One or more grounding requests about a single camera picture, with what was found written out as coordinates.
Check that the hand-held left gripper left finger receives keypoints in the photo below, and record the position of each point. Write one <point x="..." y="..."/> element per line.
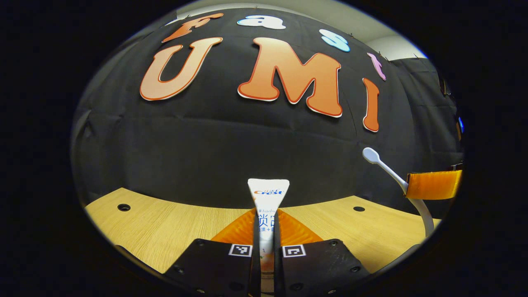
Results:
<point x="256" y="272"/>

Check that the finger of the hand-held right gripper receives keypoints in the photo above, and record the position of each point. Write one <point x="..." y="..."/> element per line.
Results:
<point x="433" y="185"/>

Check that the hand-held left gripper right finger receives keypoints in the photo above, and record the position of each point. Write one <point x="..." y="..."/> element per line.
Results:
<point x="278" y="272"/>

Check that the black backdrop cloth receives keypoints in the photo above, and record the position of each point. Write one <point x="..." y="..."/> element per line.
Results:
<point x="206" y="148"/>

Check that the white toothpaste tube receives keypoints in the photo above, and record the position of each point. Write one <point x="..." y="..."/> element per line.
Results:
<point x="267" y="198"/>

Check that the white toothbrush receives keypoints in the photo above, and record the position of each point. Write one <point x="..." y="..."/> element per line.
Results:
<point x="385" y="167"/>

